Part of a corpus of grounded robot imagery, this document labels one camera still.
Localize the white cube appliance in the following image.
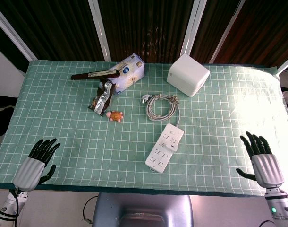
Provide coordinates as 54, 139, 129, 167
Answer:
166, 53, 211, 97

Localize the white partition frame post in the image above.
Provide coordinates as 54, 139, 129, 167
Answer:
180, 0, 207, 64
88, 0, 111, 61
0, 4, 37, 61
209, 0, 246, 64

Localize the white power strip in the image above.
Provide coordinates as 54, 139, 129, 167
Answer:
145, 123, 184, 173

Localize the right black grey robot hand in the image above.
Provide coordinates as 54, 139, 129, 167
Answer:
236, 131, 285, 189

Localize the dark brown chocolate bar box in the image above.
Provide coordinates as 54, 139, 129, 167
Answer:
70, 69, 120, 81

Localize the left black grey robot hand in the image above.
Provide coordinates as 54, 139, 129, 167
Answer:
12, 138, 61, 192

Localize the grey robot torso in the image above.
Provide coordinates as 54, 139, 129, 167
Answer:
92, 192, 195, 227

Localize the orange pink turtle toy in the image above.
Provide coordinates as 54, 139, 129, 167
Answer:
106, 110, 125, 123

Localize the green checked tablecloth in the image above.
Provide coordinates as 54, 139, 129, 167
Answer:
0, 59, 288, 197

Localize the blue white rice bag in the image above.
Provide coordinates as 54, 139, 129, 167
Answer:
103, 53, 145, 95

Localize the white cable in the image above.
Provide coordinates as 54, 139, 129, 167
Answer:
141, 94, 182, 127

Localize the brown foil snack bag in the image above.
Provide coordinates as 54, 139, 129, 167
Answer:
88, 79, 116, 117

